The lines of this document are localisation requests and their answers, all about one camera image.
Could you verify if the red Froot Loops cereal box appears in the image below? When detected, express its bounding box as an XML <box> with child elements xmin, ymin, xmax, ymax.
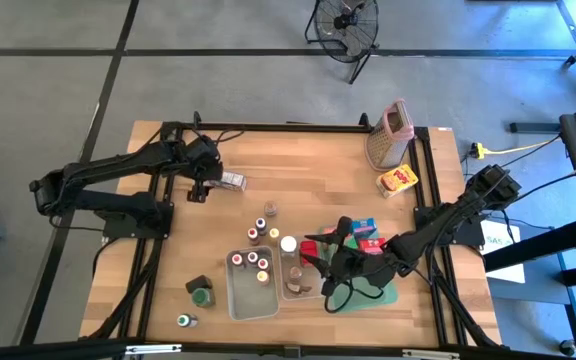
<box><xmin>357</xmin><ymin>237</ymin><xmax>387</xmax><ymax>255</ymax></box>

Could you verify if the clear plastic bin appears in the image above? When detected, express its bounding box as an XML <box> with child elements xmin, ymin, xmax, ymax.
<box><xmin>277</xmin><ymin>234</ymin><xmax>325</xmax><ymax>301</ymax></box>

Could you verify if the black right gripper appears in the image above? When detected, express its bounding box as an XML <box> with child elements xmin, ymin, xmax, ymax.
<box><xmin>299</xmin><ymin>215</ymin><xmax>387</xmax><ymax>296</ymax></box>

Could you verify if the blue Rice Krispies cereal box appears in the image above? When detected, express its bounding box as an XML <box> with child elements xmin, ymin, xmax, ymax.
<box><xmin>351</xmin><ymin>217</ymin><xmax>378</xmax><ymax>239</ymax></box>

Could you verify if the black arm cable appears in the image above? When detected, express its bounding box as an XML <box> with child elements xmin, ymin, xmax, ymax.
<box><xmin>215</xmin><ymin>129</ymin><xmax>245</xmax><ymax>144</ymax></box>
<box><xmin>323</xmin><ymin>277</ymin><xmax>387</xmax><ymax>315</ymax></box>

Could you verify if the white-lidded glass spice jar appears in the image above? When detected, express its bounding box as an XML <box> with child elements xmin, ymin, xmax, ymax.
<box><xmin>279</xmin><ymin>235</ymin><xmax>299</xmax><ymax>259</ymax></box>

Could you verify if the red-lidded spice tin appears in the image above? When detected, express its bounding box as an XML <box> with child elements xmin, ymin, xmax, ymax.
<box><xmin>299</xmin><ymin>239</ymin><xmax>319</xmax><ymax>269</ymax></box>

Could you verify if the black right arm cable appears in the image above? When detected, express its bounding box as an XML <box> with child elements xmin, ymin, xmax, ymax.
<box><xmin>323</xmin><ymin>277</ymin><xmax>387</xmax><ymax>315</ymax></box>

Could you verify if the metal box grater pink handle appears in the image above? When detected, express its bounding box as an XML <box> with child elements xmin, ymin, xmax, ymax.
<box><xmin>364</xmin><ymin>98</ymin><xmax>416</xmax><ymax>172</ymax></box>

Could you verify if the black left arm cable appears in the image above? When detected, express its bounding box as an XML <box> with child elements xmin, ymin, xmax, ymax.
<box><xmin>215</xmin><ymin>129</ymin><xmax>245</xmax><ymax>144</ymax></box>

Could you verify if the white plastic bin with handles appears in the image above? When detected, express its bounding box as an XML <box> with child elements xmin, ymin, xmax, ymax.
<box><xmin>224</xmin><ymin>245</ymin><xmax>280</xmax><ymax>322</ymax></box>

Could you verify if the teal plastic bin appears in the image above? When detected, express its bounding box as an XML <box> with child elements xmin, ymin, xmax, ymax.
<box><xmin>317</xmin><ymin>223</ymin><xmax>399</xmax><ymax>315</ymax></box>

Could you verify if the black floor fan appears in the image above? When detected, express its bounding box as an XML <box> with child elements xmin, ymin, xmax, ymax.
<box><xmin>304</xmin><ymin>0</ymin><xmax>380</xmax><ymax>85</ymax></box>

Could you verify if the yellow power cord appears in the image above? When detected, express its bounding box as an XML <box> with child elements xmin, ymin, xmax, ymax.
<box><xmin>482</xmin><ymin>134</ymin><xmax>563</xmax><ymax>156</ymax></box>

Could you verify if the green-lidded spice jar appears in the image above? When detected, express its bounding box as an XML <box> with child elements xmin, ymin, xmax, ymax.
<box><xmin>185</xmin><ymin>274</ymin><xmax>217</xmax><ymax>309</ymax></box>

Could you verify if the white printed paper sheet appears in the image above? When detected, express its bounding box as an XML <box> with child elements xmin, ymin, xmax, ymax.
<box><xmin>481</xmin><ymin>223</ymin><xmax>526</xmax><ymax>285</ymax></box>

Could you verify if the yellow Corn Pops cereal box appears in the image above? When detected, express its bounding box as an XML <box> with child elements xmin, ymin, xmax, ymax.
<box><xmin>375</xmin><ymin>163</ymin><xmax>420</xmax><ymax>200</ymax></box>

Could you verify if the black camera rig beam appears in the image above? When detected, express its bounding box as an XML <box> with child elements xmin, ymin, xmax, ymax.
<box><xmin>0</xmin><ymin>337</ymin><xmax>576</xmax><ymax>360</ymax></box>

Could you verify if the black power cable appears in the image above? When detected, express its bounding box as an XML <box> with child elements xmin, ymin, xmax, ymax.
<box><xmin>511</xmin><ymin>164</ymin><xmax>576</xmax><ymax>202</ymax></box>

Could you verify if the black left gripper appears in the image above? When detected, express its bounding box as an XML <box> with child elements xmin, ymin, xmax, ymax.
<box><xmin>182</xmin><ymin>134</ymin><xmax>224</xmax><ymax>204</ymax></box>

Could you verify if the grey desk foot bar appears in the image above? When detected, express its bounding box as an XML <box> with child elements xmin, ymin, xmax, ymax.
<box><xmin>510</xmin><ymin>121</ymin><xmax>563</xmax><ymax>135</ymax></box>

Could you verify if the black aluminium table frame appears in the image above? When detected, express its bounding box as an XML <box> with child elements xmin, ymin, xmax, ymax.
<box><xmin>78</xmin><ymin>110</ymin><xmax>503</xmax><ymax>351</ymax></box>

